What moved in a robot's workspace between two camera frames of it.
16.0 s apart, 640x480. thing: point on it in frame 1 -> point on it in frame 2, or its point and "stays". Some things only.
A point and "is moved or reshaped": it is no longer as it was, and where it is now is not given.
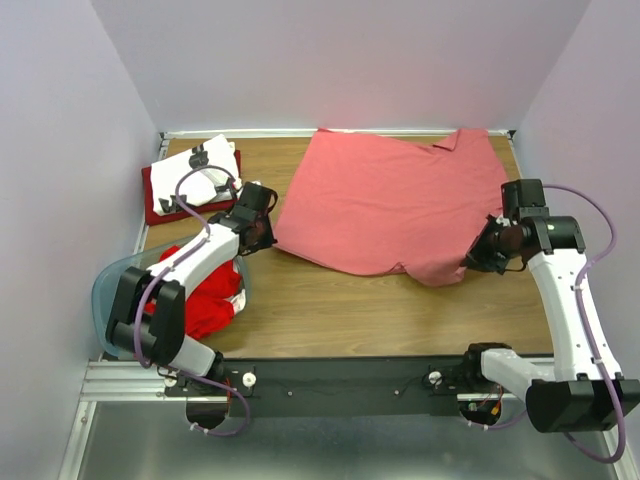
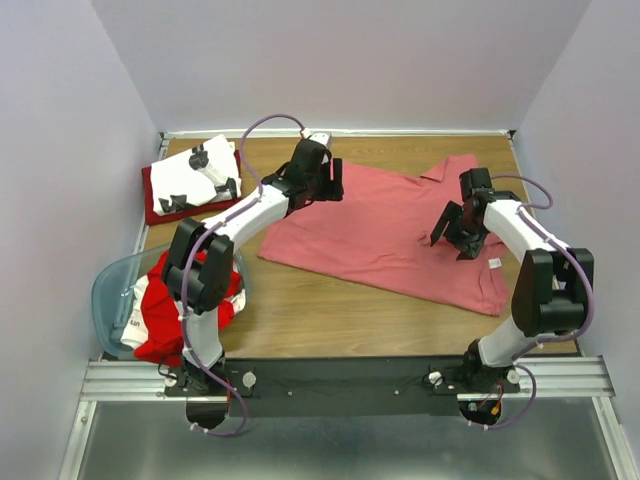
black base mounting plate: x=414 y=386 stays
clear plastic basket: x=103 y=303 stays
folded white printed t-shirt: x=201 y=187 stays
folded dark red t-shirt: x=149 y=202 stays
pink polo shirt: x=381 y=205 is moved or reshaped
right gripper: x=478 y=258 -> x=468 y=246
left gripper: x=268 y=241 -> x=332 y=190
